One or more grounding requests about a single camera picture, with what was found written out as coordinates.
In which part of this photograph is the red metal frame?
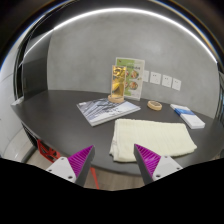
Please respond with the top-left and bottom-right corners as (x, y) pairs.
(36, 139), (63, 164)

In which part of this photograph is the green white menu stand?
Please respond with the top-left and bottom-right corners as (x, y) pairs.
(115, 56), (146, 102)

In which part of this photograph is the grey cover magazine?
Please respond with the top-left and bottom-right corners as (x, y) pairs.
(76, 97), (142, 128)

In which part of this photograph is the round wooden ring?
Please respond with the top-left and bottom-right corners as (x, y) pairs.
(147, 100), (164, 112)

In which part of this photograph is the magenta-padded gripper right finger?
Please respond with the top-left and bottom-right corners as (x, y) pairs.
(133, 143), (184, 186)

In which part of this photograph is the cream yellow towel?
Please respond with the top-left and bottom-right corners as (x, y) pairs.
(109, 118), (198, 164)

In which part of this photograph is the white ceiling light strip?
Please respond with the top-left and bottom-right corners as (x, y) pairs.
(19, 7), (218, 65)

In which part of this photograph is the white book with blue band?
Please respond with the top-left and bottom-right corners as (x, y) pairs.
(169, 103), (206, 130)

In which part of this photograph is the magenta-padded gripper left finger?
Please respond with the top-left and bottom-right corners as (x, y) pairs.
(45, 144), (97, 188)

